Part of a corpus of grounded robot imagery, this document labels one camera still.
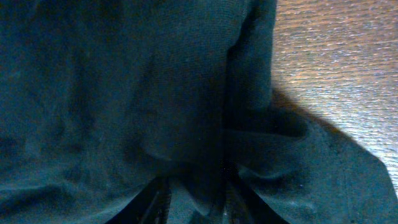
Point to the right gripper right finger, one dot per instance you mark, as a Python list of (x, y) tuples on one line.
[(244, 206)]

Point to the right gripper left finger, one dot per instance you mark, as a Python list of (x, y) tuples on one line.
[(150, 206)]

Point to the black nike t-shirt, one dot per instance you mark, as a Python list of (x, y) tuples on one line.
[(98, 98)]

